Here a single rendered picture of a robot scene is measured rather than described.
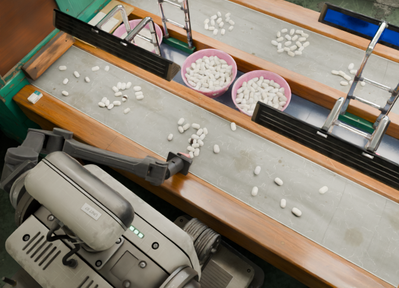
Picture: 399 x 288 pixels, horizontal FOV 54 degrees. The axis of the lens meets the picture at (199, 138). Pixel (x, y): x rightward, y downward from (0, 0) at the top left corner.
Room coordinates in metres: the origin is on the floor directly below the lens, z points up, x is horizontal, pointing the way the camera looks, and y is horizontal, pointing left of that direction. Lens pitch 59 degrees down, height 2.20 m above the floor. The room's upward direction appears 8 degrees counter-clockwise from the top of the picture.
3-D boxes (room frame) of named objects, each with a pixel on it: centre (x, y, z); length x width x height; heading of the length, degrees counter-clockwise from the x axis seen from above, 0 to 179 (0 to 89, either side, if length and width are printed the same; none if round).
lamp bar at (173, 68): (1.19, 0.30, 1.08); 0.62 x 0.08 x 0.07; 50
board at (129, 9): (1.65, 0.42, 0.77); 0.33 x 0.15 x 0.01; 140
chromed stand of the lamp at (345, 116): (0.94, -0.76, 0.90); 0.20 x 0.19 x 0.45; 50
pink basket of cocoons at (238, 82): (1.06, -0.31, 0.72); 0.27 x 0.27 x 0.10
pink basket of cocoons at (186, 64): (1.23, -0.09, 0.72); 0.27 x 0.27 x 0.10
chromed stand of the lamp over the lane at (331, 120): (0.63, -0.51, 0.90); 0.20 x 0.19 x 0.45; 50
